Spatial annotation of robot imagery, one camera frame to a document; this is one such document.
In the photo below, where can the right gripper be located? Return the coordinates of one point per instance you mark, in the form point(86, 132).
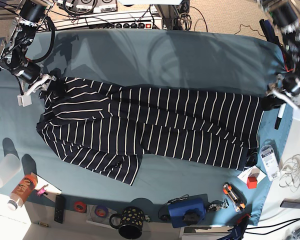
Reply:
point(31, 74)

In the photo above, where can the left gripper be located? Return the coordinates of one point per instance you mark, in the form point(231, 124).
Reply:
point(286, 92)

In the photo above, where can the navy white striped t-shirt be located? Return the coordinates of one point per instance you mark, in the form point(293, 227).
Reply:
point(107, 128)

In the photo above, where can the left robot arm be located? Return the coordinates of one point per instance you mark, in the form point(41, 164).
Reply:
point(283, 29)

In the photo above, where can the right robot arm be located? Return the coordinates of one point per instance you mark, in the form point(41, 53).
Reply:
point(30, 16)

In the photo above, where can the black white marker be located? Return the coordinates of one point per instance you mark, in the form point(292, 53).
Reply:
point(279, 116)

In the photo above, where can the clear plastic package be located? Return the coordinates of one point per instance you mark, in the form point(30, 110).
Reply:
point(270, 163)

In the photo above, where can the translucent plastic cup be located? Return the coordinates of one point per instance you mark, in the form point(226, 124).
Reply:
point(9, 167)

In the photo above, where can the white paper card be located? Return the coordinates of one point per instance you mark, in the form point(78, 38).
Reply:
point(252, 172)

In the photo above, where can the red cube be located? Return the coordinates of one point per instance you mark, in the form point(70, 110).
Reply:
point(252, 182)

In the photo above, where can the orange labelled bottle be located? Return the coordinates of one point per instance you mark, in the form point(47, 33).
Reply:
point(22, 191)

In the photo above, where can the pink toy figure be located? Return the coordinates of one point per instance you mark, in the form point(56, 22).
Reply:
point(42, 191)

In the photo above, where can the white paper sheet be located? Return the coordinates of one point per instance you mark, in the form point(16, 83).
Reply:
point(43, 184)

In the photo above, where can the teal tablecloth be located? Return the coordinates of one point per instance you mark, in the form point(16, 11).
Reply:
point(173, 59)

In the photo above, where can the orange black utility knife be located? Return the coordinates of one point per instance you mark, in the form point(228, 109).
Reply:
point(237, 202)

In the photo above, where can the black remote control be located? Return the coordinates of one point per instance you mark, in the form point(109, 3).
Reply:
point(59, 208)

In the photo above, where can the metal keyring clip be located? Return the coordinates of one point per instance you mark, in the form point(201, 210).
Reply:
point(215, 207)

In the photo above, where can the orange tape roll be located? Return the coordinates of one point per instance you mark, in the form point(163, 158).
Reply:
point(80, 207)

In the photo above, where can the purple tape roll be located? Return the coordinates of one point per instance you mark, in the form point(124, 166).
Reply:
point(101, 211)

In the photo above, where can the blue box with knob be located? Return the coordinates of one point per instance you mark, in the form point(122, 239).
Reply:
point(187, 212)

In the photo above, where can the black mug yellow pattern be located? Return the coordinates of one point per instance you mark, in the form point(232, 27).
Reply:
point(129, 223)

